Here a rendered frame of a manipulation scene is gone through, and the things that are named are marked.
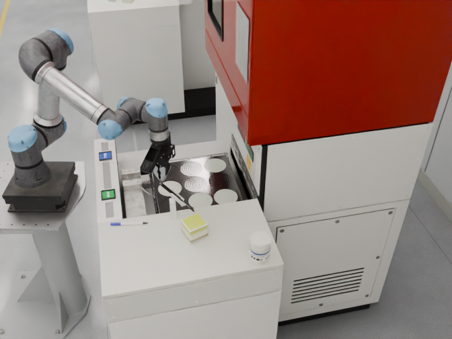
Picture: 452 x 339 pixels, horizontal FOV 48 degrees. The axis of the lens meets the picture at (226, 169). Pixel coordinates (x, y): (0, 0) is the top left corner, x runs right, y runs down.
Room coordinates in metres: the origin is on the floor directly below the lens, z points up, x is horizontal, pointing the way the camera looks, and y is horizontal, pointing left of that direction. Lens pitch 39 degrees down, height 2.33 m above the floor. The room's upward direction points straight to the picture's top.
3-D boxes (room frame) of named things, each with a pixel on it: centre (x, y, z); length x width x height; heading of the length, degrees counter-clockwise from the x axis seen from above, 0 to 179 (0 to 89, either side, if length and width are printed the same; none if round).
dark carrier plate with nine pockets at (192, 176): (1.66, 0.13, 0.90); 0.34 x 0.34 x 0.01; 13
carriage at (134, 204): (1.58, 0.38, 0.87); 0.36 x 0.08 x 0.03; 13
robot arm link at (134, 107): (1.61, 0.35, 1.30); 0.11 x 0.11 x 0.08; 65
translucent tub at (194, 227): (1.30, 0.11, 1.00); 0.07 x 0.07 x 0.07; 32
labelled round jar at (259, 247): (1.19, -0.12, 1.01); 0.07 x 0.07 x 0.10
